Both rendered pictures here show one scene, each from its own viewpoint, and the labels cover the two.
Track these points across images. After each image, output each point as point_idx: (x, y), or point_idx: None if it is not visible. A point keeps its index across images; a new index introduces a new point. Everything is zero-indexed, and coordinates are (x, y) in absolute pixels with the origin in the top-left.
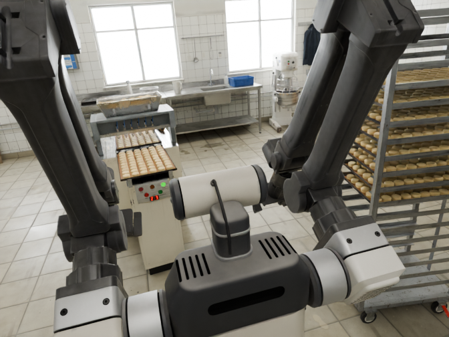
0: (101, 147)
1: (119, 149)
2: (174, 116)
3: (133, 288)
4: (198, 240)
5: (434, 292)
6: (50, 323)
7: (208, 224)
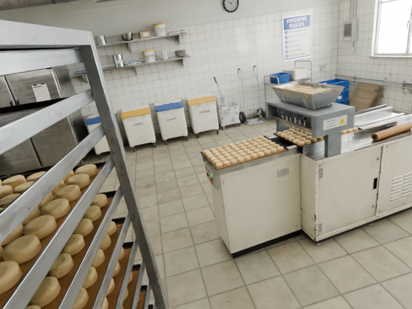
0: (279, 126)
1: (274, 134)
2: (315, 124)
3: (208, 233)
4: (275, 264)
5: None
6: (186, 207)
7: (311, 270)
